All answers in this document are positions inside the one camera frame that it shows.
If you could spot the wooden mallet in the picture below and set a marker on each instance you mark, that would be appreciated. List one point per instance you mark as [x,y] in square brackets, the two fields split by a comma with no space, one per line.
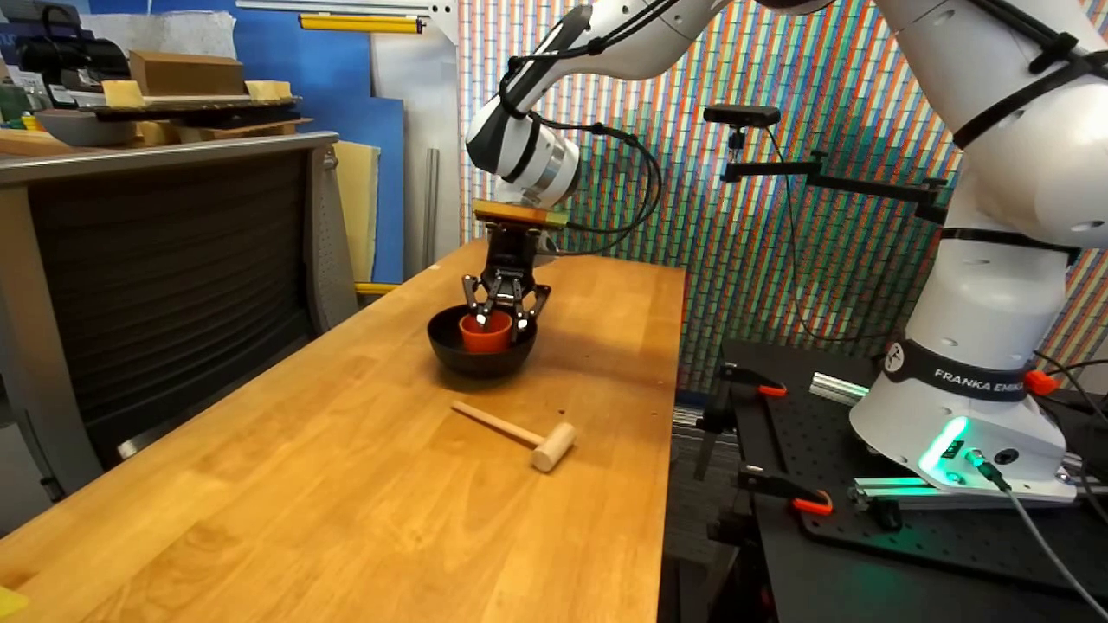
[544,447]

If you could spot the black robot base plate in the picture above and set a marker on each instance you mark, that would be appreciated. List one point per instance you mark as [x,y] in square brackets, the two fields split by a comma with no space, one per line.
[877,561]

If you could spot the orange plastic cup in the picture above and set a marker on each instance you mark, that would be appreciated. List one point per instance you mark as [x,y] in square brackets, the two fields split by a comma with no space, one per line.
[490,335]

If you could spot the black bowl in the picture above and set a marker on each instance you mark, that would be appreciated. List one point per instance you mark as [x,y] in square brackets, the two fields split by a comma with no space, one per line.
[447,343]

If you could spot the yellow bar on wall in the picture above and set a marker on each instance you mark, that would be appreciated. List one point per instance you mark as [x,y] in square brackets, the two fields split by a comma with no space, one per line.
[361,23]

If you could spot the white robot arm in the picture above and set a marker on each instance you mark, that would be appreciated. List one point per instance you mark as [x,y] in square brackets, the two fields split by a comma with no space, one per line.
[1023,90]

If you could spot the blue board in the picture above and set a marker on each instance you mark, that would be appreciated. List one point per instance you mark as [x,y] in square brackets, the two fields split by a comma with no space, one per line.
[328,71]

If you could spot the orange black clamp lower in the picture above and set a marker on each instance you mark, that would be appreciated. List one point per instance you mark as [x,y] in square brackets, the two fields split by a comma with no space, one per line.
[773,482]

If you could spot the wooden box on shelf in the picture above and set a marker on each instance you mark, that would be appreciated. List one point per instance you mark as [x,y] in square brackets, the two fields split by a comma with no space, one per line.
[168,73]

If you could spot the yellow wrist camera block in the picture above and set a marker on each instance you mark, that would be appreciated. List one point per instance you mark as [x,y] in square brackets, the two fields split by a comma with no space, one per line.
[520,212]

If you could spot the orange black clamp upper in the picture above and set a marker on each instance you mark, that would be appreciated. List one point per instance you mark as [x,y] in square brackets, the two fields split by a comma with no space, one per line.
[754,381]

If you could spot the grey cabinet with dark panel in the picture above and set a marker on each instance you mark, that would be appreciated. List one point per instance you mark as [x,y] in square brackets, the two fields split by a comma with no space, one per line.
[138,286]

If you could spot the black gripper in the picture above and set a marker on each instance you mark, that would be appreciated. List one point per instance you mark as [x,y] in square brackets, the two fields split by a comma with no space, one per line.
[507,274]

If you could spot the black camera on stand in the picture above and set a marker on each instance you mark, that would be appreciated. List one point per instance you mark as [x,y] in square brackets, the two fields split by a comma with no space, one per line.
[812,172]

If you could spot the orange black clamp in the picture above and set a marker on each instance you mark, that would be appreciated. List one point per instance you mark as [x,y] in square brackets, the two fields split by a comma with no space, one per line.
[754,381]
[773,482]

